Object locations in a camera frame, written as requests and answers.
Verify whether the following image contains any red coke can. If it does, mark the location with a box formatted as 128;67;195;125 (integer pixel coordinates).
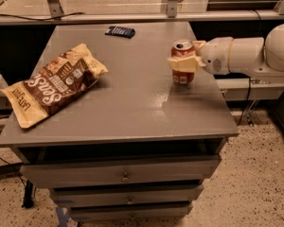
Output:
171;40;195;84

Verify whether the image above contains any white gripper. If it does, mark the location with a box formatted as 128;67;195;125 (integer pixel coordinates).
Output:
168;37;233;75

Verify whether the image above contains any black cable on rail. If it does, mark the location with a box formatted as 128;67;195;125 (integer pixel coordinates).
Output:
0;11;85;22

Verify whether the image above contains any blue rxbar blueberry bar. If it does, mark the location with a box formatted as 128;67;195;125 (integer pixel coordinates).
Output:
105;26;135;39

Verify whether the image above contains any grey metal rail frame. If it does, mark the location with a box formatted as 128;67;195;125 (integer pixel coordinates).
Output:
0;0;284;25

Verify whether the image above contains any top grey drawer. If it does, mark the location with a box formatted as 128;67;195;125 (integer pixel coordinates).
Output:
21;155;221;188

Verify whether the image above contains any grey drawer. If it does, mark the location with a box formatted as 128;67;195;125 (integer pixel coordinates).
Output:
21;155;221;188
69;202;192;221
50;183;204;208

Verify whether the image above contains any black floor cable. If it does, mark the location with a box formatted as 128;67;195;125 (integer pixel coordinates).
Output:
0;147;36;209

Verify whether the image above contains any middle grey drawer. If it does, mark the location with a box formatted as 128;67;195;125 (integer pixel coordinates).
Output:
50;183;204;208

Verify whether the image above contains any bottom grey drawer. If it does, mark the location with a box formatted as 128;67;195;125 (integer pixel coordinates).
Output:
69;202;192;221

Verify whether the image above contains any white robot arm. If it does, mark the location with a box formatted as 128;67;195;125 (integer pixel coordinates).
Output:
168;24;284;83

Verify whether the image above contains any grey drawer cabinet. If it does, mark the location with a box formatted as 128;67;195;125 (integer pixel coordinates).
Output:
0;22;240;223

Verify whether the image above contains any brown chips bag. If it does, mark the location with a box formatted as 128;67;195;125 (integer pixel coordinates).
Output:
2;44;108;129

